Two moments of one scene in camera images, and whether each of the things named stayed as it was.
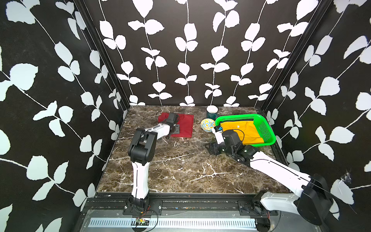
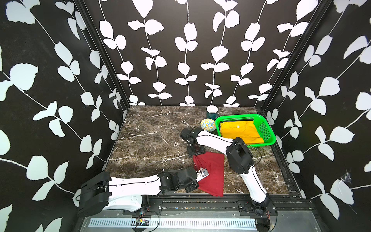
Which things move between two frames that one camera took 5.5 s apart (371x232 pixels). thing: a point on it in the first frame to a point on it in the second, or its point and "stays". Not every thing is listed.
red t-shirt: (186, 122) to (213, 183)
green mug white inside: (211, 110) stays
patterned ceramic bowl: (207, 124) stays
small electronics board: (141, 222) stays
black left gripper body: (176, 130) to (190, 187)
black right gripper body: (220, 149) to (195, 151)
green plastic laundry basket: (264, 129) stays
